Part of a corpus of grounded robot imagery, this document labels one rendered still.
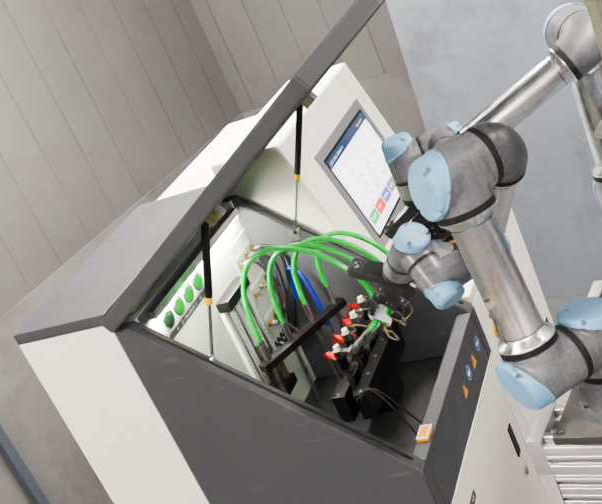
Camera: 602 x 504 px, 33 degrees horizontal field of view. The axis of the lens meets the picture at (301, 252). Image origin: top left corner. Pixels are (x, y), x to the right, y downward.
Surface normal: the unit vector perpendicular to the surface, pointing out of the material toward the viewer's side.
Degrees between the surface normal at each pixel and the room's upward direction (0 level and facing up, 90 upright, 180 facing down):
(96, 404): 90
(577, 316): 8
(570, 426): 0
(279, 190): 90
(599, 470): 90
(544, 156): 82
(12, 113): 90
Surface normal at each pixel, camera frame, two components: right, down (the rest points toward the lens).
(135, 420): -0.30, 0.48
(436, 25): -0.49, 0.39
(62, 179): 0.81, -0.13
